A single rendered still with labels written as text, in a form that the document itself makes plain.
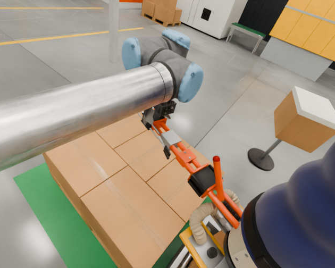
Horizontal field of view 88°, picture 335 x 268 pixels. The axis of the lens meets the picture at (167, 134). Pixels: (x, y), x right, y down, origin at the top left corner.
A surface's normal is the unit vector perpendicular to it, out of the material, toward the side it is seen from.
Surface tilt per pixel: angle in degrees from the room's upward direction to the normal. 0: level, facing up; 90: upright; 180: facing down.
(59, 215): 0
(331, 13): 90
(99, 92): 26
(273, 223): 81
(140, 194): 0
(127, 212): 0
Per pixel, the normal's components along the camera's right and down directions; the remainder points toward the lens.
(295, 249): -0.79, 0.04
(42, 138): 0.70, 0.44
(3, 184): 0.22, -0.69
